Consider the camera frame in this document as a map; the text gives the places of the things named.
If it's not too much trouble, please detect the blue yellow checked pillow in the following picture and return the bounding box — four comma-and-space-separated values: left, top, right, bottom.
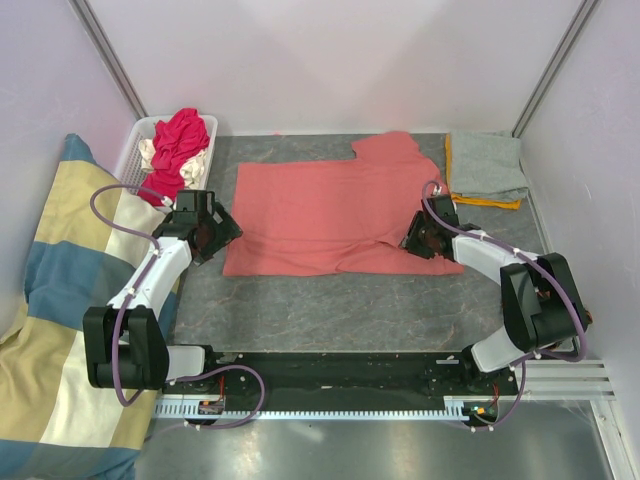
1, 134, 163, 479

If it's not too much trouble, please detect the aluminium frame post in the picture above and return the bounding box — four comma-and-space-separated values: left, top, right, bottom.
511, 0, 601, 138
68, 0, 148, 120

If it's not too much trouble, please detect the magenta t shirt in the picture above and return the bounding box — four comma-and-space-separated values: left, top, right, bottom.
142, 108, 210, 200

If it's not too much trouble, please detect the grey slotted cable duct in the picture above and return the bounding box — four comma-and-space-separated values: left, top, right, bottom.
152, 395, 497, 421

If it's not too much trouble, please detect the white plastic laundry basket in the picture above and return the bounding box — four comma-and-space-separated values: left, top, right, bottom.
114, 108, 218, 212

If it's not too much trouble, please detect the cream t shirt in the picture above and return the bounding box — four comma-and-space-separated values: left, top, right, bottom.
138, 136, 209, 206

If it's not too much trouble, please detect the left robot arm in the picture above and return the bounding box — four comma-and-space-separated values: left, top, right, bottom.
83, 190, 242, 393

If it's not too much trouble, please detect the left aluminium frame post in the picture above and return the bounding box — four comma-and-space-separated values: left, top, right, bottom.
68, 0, 148, 120

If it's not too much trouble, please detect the right aluminium frame post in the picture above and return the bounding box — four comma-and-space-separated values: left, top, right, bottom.
511, 0, 601, 138

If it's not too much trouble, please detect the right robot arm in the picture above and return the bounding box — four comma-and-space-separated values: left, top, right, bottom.
401, 195, 591, 394

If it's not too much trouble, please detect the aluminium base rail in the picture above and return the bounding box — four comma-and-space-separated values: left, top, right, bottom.
522, 360, 615, 401

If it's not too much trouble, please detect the salmon pink t shirt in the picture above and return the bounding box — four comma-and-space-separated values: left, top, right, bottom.
223, 132, 464, 277

